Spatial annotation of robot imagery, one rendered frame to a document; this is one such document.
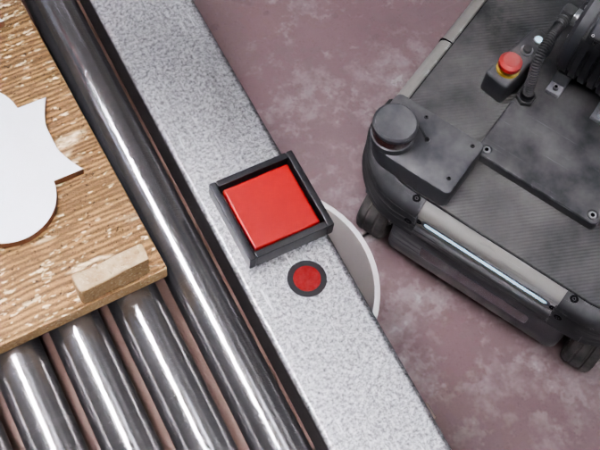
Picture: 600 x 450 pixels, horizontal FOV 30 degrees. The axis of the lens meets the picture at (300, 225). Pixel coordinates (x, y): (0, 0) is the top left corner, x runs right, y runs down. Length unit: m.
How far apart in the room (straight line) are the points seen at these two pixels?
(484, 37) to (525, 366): 0.55
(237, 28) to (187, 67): 1.16
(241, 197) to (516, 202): 0.89
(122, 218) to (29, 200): 0.07
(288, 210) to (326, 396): 0.15
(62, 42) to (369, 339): 0.37
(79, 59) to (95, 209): 0.16
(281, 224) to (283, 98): 1.17
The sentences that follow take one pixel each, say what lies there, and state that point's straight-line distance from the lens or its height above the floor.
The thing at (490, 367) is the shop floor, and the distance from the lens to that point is 1.89.
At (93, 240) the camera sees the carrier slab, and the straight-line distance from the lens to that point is 0.89.
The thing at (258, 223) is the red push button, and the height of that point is 0.93.
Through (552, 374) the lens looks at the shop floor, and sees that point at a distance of 1.91.
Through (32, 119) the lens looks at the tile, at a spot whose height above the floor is 0.94.
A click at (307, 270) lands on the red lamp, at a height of 0.92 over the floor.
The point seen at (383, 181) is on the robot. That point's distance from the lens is 1.72.
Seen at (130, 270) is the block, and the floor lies 0.96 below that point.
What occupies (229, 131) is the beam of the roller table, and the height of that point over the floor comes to 0.92.
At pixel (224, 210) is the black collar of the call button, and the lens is 0.90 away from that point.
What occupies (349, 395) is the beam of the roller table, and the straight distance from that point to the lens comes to 0.87.
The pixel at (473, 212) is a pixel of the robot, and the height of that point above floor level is 0.24.
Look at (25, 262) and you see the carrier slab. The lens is 0.89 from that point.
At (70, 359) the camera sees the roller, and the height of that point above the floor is 0.91.
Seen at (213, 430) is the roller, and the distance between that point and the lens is 0.85.
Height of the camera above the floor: 1.74
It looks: 64 degrees down
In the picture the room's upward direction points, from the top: 9 degrees clockwise
